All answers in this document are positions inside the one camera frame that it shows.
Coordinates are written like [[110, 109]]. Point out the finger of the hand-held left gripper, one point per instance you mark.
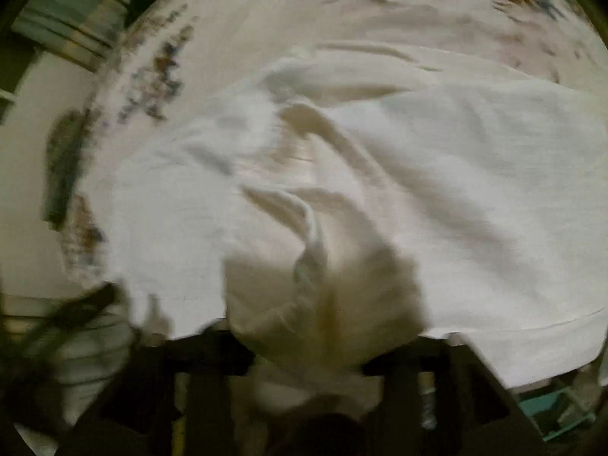
[[80, 306]]

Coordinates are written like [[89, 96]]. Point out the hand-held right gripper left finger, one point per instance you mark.
[[209, 356]]

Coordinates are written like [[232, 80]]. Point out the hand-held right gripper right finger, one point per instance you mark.
[[403, 358]]

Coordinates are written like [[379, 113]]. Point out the white pants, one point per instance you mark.
[[427, 190]]

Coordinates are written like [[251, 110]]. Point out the teal plastic object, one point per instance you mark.
[[565, 413]]

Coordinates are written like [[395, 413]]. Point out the striped green curtain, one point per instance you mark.
[[71, 19]]

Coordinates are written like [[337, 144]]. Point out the floral bed sheet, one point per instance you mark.
[[247, 23]]

